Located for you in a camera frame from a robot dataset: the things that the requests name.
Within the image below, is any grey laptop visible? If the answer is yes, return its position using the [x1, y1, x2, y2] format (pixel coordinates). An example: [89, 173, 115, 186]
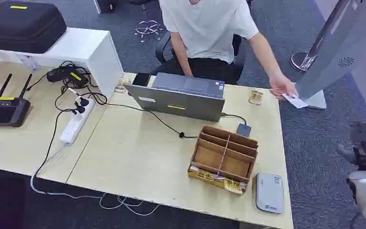
[124, 73, 226, 123]

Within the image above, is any thin black cable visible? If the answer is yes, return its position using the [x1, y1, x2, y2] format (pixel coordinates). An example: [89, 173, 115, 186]
[33, 109, 76, 177]

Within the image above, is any wooden divided card box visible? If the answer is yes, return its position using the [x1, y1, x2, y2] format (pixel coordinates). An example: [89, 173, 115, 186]
[187, 125, 259, 196]

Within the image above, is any small black open box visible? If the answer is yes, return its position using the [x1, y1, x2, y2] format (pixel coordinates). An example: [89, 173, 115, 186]
[132, 73, 152, 87]

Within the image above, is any short black laptop cable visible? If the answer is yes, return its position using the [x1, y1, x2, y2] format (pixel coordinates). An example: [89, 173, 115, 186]
[221, 113, 248, 125]

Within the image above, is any black power adapter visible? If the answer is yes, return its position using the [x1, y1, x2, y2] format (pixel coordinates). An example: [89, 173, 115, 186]
[46, 67, 89, 89]

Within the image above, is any chrome stool base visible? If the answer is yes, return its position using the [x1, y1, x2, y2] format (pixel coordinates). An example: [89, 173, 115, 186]
[134, 0, 164, 43]

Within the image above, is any black controller with antennas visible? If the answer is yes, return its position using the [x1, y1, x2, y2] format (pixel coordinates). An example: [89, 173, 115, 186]
[0, 73, 33, 128]

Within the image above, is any small dark flat device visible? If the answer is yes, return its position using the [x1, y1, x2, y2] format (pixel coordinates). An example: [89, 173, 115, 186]
[236, 123, 252, 138]

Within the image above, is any white cabinet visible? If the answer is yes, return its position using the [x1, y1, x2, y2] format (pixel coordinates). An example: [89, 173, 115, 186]
[0, 27, 124, 100]

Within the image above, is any gold printed card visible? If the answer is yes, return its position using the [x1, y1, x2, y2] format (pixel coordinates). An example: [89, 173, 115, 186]
[187, 166, 247, 196]

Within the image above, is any white power strip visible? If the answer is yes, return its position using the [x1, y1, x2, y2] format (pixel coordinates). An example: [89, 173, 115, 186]
[59, 98, 96, 146]

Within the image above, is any grey rounded card reader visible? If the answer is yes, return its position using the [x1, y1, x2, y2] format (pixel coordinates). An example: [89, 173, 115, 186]
[254, 172, 285, 215]

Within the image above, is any person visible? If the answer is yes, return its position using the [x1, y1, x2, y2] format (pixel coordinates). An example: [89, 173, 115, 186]
[151, 0, 299, 100]

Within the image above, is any clear plastic wrapper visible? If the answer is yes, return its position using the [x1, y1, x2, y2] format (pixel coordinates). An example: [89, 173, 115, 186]
[17, 55, 42, 72]

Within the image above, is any black hard case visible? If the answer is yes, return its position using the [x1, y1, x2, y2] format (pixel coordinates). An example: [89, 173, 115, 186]
[0, 0, 67, 54]

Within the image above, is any white card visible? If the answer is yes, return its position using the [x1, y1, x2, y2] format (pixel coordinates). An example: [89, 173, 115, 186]
[282, 93, 309, 109]

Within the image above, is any long black power cable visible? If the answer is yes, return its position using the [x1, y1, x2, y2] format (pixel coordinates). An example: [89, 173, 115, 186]
[88, 94, 199, 140]

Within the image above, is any chrome round stand base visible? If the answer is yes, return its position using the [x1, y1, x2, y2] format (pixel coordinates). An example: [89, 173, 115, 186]
[290, 51, 318, 73]

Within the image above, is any white flat base plate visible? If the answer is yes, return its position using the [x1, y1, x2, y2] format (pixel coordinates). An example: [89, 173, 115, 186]
[303, 90, 327, 110]

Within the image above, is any person's left hand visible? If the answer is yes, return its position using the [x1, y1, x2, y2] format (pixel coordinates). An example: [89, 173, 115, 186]
[269, 73, 299, 100]

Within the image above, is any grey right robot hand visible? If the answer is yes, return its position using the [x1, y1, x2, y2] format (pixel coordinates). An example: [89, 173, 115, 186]
[337, 122, 366, 173]

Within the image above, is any white power strip cable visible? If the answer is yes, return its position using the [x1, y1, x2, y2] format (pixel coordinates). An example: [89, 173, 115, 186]
[30, 144, 162, 217]

